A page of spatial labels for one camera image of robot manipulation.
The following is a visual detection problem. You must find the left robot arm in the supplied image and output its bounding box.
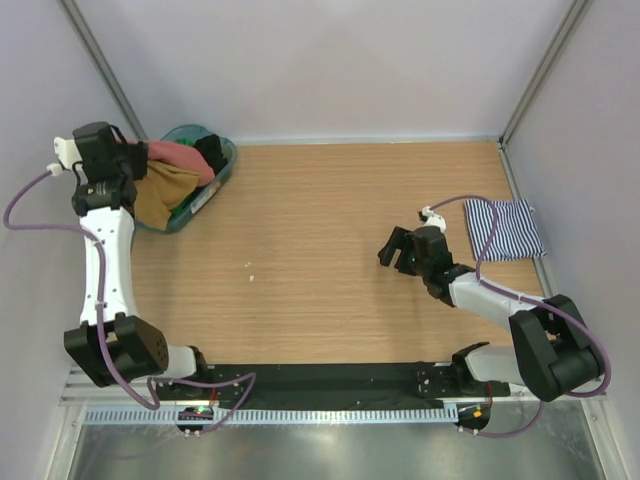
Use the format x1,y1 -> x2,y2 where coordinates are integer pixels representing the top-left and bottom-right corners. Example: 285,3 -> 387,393
55,121 -> 212,400

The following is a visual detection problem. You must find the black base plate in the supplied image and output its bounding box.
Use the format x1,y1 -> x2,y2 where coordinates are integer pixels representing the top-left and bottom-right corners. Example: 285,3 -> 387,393
153,362 -> 512,410

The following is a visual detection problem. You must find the black tank top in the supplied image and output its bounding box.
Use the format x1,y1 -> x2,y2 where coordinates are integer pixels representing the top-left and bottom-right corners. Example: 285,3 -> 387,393
193,134 -> 228,175

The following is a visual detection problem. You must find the blue white striped tank top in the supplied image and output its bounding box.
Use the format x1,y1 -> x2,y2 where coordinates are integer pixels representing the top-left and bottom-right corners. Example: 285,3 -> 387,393
464,199 -> 546,262

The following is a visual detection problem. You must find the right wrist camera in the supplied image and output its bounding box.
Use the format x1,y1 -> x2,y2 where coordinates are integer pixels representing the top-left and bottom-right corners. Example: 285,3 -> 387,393
418,206 -> 447,233

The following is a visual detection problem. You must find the corner aluminium post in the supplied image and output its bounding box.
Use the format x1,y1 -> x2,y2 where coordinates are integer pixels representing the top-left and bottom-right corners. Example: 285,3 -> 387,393
58,0 -> 148,140
498,0 -> 592,150

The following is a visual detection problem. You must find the teal plastic laundry basket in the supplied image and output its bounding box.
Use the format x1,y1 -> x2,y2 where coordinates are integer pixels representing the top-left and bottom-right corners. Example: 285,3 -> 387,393
136,124 -> 238,234

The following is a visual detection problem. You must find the slotted cable duct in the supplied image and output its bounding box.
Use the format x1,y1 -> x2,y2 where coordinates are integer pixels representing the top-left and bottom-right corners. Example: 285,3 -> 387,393
83,404 -> 458,427

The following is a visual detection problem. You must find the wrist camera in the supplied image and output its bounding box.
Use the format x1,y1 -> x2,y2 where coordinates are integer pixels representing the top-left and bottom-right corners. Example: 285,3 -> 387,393
418,206 -> 447,233
53,137 -> 82,170

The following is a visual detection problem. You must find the right corner aluminium post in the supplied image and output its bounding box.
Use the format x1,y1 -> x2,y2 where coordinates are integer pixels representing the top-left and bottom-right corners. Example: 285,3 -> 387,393
498,0 -> 592,150

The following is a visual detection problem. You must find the tan tank top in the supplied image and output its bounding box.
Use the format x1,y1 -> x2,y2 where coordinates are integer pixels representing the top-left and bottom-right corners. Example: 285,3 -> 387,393
134,161 -> 199,230

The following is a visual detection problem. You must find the aluminium frame rail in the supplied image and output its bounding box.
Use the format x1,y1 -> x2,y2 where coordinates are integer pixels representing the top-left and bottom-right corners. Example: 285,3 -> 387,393
59,366 -> 608,406

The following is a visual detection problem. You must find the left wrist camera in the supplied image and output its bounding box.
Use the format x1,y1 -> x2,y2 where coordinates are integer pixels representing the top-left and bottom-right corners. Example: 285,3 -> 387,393
53,137 -> 82,170

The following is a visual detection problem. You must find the pink tank top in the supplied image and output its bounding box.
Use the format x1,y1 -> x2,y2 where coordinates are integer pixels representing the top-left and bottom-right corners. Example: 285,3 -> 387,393
146,141 -> 215,186

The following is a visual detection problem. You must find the left corner aluminium post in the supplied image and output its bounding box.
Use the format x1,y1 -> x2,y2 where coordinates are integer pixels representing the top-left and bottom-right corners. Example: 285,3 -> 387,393
58,0 -> 148,140

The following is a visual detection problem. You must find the green tank top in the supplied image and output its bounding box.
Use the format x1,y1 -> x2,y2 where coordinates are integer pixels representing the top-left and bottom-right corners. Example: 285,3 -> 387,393
173,137 -> 198,147

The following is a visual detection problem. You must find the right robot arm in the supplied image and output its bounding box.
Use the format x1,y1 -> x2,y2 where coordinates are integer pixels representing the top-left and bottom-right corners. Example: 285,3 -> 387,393
377,226 -> 606,402

